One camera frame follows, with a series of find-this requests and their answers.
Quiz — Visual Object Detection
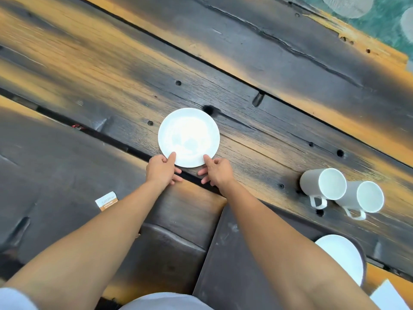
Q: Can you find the person's right hand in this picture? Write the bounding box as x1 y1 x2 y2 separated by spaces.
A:
197 154 236 188

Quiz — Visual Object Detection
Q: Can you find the white shirt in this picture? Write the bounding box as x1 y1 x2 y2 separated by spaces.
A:
0 287 214 310

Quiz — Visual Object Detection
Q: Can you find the white paper napkin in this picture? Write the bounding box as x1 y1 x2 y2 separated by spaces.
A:
369 279 412 310

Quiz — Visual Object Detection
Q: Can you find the dark brown serving tray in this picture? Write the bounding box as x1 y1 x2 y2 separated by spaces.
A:
193 200 368 310

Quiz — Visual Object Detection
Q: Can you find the small white round plate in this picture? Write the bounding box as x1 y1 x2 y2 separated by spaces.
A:
157 108 220 168

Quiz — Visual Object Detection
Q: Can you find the white ceramic mug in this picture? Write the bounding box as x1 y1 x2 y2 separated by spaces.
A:
335 181 385 221
299 168 347 210

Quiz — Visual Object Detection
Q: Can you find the person's left hand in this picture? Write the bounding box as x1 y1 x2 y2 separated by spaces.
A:
146 152 183 186

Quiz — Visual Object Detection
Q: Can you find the white and orange card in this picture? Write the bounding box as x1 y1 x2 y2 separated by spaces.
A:
95 191 119 212

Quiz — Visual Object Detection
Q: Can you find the person's left forearm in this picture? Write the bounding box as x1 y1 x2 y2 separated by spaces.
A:
0 181 173 310

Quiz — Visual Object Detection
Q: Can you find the person's right forearm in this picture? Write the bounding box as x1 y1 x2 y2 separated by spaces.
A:
217 180 381 310

